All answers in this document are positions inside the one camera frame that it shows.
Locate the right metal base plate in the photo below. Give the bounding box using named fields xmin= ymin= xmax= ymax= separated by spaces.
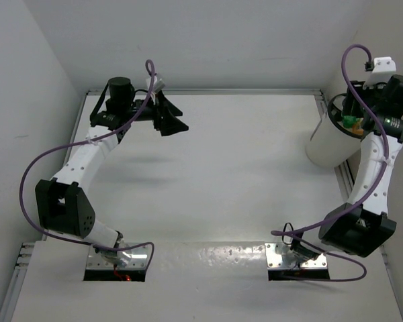
xmin=265 ymin=242 xmax=328 ymax=271

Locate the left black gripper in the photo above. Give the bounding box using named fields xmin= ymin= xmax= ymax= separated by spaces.
xmin=123 ymin=89 xmax=187 ymax=136

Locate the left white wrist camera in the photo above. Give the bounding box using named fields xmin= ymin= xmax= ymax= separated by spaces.
xmin=146 ymin=74 xmax=165 ymax=101

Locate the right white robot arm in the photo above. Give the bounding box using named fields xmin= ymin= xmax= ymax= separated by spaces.
xmin=318 ymin=74 xmax=403 ymax=258

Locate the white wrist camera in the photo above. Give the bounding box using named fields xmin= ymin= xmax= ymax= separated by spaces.
xmin=363 ymin=56 xmax=396 ymax=89
xmin=146 ymin=74 xmax=165 ymax=101

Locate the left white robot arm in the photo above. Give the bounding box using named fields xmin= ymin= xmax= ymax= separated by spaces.
xmin=35 ymin=74 xmax=189 ymax=252

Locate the metal base plate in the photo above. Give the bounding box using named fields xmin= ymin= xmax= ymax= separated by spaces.
xmin=265 ymin=242 xmax=328 ymax=271
xmin=86 ymin=246 xmax=150 ymax=270

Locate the white bin black rim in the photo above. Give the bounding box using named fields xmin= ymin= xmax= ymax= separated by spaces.
xmin=306 ymin=93 xmax=361 ymax=168

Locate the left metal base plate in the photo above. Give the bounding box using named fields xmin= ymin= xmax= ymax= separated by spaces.
xmin=86 ymin=246 xmax=150 ymax=270

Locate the orange juice bottle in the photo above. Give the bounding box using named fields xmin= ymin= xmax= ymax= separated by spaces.
xmin=351 ymin=122 xmax=363 ymax=137

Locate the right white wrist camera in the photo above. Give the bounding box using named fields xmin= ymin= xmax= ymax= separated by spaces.
xmin=363 ymin=56 xmax=396 ymax=89

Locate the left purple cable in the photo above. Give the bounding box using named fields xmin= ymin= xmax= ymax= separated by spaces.
xmin=18 ymin=59 xmax=156 ymax=266

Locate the green plastic bottle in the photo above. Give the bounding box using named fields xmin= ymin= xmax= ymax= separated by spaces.
xmin=342 ymin=115 xmax=361 ymax=129

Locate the purple cable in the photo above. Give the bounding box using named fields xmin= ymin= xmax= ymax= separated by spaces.
xmin=270 ymin=44 xmax=390 ymax=281
xmin=18 ymin=59 xmax=156 ymax=266

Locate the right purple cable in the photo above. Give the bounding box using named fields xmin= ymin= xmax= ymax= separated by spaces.
xmin=270 ymin=44 xmax=390 ymax=281

